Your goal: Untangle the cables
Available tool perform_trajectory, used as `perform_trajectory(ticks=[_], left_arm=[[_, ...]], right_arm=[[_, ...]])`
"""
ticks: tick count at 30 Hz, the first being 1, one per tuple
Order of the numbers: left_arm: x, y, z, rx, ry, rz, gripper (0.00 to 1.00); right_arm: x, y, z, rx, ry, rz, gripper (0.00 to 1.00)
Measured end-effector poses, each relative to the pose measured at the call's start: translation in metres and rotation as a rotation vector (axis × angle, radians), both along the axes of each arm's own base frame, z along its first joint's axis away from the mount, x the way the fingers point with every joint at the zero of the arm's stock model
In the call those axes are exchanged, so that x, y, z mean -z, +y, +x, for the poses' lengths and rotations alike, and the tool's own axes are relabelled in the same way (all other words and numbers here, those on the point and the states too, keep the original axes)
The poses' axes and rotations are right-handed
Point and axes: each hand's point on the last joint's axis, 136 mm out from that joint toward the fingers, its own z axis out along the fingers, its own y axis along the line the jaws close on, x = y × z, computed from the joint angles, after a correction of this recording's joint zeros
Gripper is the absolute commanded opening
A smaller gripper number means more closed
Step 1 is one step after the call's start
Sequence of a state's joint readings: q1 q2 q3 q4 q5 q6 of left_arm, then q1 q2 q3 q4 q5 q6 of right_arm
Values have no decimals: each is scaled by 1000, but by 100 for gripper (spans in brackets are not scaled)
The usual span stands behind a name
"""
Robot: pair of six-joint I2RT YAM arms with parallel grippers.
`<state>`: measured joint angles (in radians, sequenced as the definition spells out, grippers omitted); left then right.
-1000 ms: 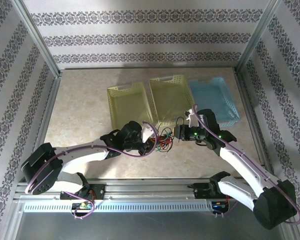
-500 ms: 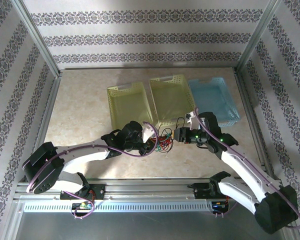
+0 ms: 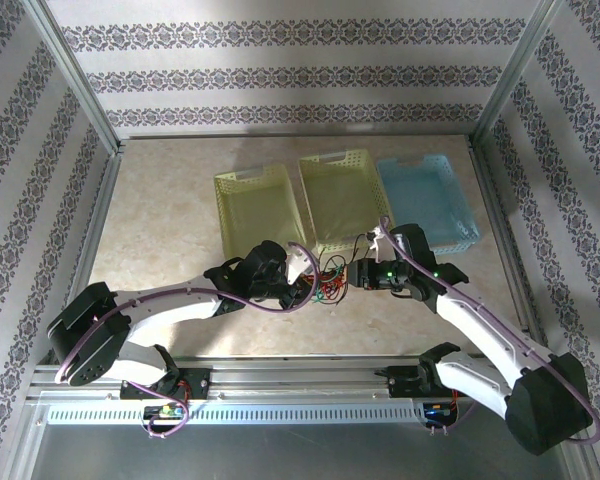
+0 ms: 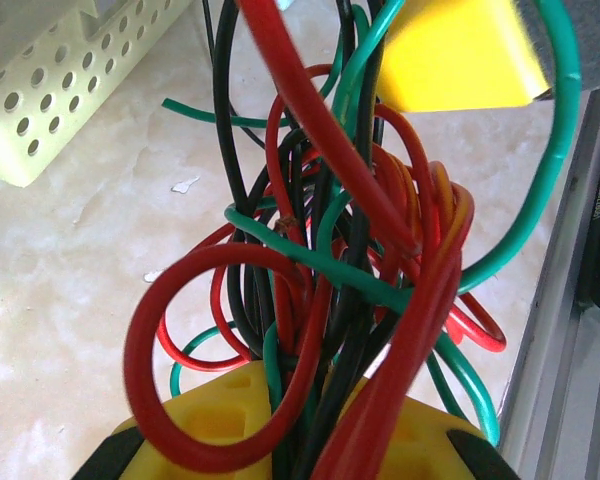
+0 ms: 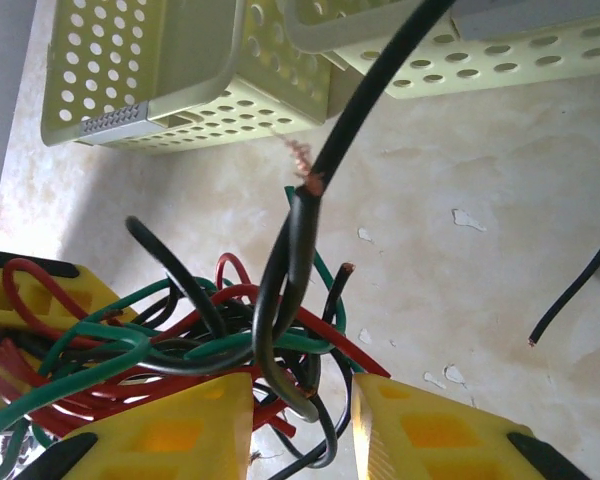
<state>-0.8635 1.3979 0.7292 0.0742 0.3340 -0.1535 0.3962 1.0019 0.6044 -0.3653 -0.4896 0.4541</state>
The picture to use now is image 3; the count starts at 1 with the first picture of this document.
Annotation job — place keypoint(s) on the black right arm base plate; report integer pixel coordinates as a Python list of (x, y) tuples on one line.
[(405, 385)]

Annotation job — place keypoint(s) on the pale green plastic basket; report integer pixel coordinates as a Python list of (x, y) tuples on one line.
[(250, 210)]

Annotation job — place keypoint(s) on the aluminium mounting rail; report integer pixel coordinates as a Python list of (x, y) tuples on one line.
[(290, 375)]

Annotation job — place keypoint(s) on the grey metal sheet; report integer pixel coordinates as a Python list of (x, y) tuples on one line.
[(280, 455)]

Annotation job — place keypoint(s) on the small terminal board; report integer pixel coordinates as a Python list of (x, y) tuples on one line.
[(437, 411), (167, 411)]

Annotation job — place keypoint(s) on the aluminium frame post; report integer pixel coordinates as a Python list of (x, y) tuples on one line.
[(75, 75), (515, 70)]

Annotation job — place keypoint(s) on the yellow plastic basket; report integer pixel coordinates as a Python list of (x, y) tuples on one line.
[(340, 200)]

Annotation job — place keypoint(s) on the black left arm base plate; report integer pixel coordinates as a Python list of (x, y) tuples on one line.
[(200, 385)]

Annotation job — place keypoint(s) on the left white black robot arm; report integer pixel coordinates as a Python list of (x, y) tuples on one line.
[(170, 305)]

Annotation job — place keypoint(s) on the aluminium side rail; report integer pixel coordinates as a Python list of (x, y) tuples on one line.
[(506, 250), (96, 230)]

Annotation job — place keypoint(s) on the blue plastic basket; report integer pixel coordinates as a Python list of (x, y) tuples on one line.
[(420, 195)]

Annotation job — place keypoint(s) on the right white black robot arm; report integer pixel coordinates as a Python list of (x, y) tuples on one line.
[(480, 330)]

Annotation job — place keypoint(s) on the aluminium rear rail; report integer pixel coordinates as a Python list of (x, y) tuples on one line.
[(280, 136)]

